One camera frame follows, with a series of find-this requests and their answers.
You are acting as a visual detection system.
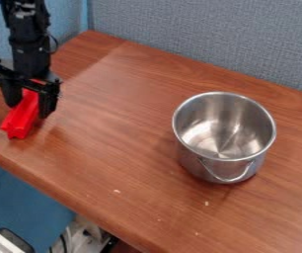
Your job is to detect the white items under table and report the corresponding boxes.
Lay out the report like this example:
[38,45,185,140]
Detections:
[48,215,112,253]

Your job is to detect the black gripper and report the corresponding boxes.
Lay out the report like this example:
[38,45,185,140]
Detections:
[0,39,62,119]

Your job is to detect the metal pot with handle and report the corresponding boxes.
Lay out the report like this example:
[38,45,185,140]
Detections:
[171,91,277,184]

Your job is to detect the red plastic block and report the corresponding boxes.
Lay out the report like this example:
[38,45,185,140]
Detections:
[0,88,39,139]

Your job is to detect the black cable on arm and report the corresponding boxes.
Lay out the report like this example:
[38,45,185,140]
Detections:
[46,32,60,55]

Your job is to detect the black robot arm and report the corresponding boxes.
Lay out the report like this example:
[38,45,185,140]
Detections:
[0,0,62,119]

